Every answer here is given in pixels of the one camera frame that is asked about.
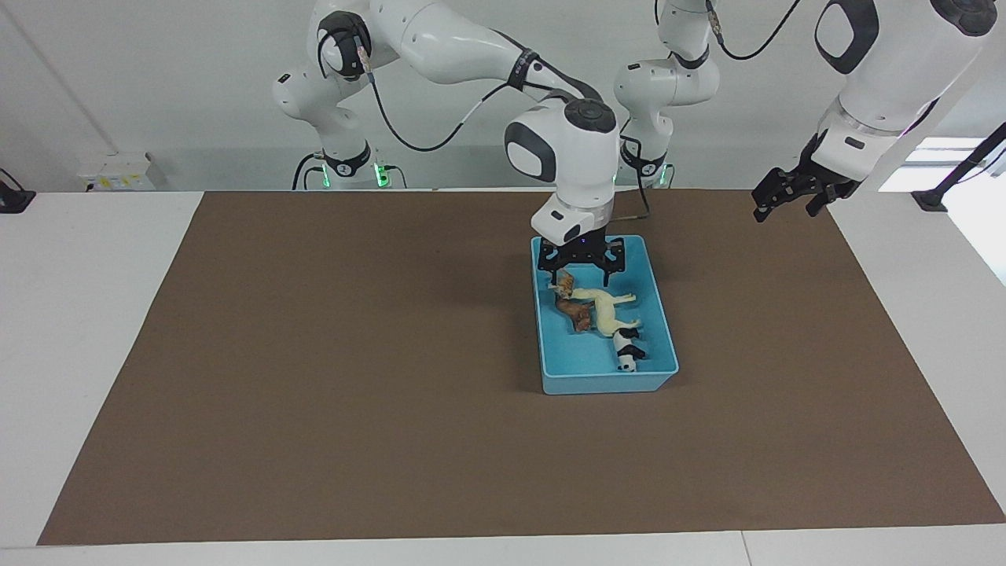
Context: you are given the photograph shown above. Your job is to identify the cream horse toy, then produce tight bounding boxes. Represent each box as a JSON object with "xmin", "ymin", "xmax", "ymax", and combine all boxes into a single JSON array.
[{"xmin": 567, "ymin": 287, "xmax": 644, "ymax": 337}]

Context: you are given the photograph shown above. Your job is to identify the brown lion toy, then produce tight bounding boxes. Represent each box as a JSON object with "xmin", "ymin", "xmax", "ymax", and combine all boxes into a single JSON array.
[{"xmin": 556, "ymin": 297, "xmax": 596, "ymax": 334}]

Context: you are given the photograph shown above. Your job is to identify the black white panda toy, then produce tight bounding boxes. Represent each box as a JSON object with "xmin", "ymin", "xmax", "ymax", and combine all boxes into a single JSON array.
[{"xmin": 613, "ymin": 328, "xmax": 648, "ymax": 373}]

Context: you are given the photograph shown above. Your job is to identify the blue plastic storage box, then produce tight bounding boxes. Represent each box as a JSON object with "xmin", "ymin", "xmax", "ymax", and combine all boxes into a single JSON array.
[{"xmin": 531, "ymin": 234, "xmax": 680, "ymax": 395}]

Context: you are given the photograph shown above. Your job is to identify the white box yellow label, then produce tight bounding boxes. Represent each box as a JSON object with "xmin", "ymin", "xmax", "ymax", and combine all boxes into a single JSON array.
[{"xmin": 79, "ymin": 152, "xmax": 167, "ymax": 192}]

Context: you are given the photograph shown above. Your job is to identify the brown table mat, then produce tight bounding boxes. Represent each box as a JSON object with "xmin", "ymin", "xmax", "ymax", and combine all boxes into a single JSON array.
[{"xmin": 37, "ymin": 189, "xmax": 1006, "ymax": 546}]

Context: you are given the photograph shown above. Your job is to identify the black camera stand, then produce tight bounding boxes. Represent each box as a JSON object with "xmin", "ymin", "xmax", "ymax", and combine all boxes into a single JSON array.
[{"xmin": 912, "ymin": 122, "xmax": 1006, "ymax": 213}]

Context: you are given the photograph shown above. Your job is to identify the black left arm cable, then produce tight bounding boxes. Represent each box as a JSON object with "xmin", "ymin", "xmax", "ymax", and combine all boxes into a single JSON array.
[{"xmin": 702, "ymin": 0, "xmax": 802, "ymax": 64}]

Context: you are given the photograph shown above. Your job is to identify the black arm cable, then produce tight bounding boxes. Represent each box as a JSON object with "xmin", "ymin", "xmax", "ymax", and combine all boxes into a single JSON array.
[
  {"xmin": 702, "ymin": 0, "xmax": 802, "ymax": 64},
  {"xmin": 358, "ymin": 39, "xmax": 598, "ymax": 153}
]

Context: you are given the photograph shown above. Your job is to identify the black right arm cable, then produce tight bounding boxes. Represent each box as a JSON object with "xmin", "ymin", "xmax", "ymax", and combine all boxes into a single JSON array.
[{"xmin": 358, "ymin": 39, "xmax": 598, "ymax": 153}]

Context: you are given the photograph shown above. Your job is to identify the black base cable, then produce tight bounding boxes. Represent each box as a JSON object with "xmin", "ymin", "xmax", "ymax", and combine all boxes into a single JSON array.
[{"xmin": 292, "ymin": 152, "xmax": 325, "ymax": 190}]

